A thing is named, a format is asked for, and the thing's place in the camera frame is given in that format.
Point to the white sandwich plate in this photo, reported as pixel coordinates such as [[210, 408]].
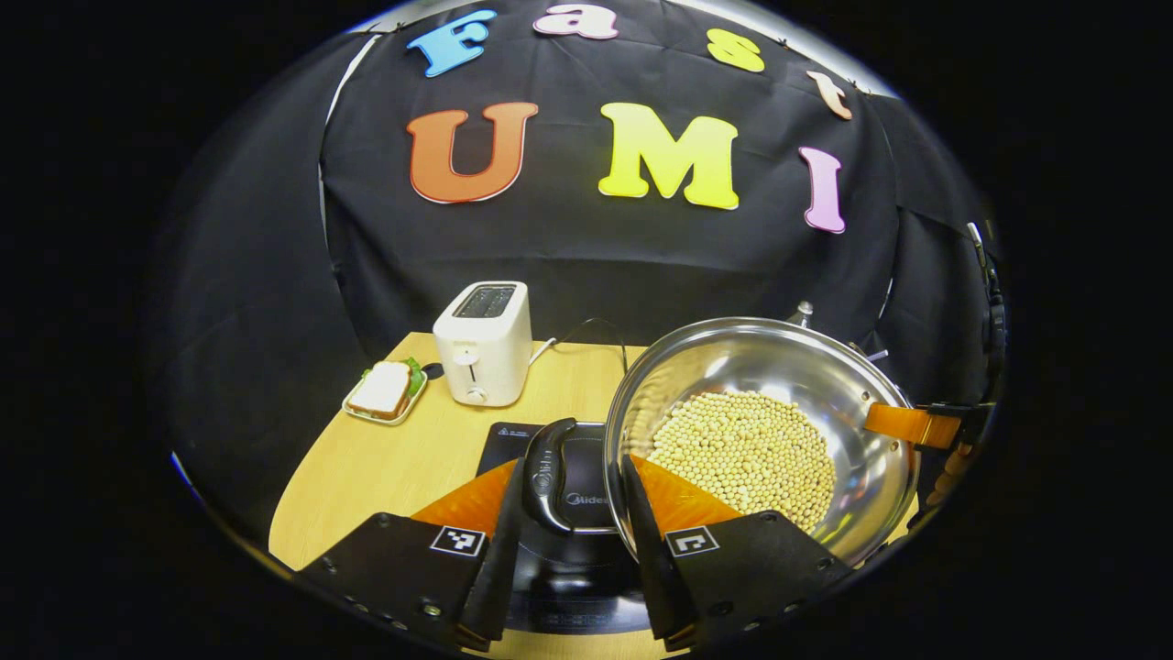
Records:
[[353, 410]]

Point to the toast sandwich with lettuce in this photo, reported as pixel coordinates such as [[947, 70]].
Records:
[[383, 390]]

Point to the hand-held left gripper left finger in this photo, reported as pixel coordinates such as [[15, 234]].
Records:
[[499, 568]]

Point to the pile of soybeans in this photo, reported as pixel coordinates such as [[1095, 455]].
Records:
[[742, 449]]

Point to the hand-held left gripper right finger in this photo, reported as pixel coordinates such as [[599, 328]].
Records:
[[646, 559]]

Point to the black induction cooktop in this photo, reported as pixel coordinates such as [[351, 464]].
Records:
[[577, 596]]

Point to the black backdrop cloth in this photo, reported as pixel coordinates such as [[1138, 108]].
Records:
[[586, 247]]

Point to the white toaster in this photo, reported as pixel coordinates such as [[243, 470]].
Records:
[[483, 353]]

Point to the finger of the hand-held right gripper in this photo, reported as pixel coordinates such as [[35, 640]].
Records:
[[907, 424]]

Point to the green drink bottle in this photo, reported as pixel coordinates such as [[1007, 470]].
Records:
[[803, 313]]

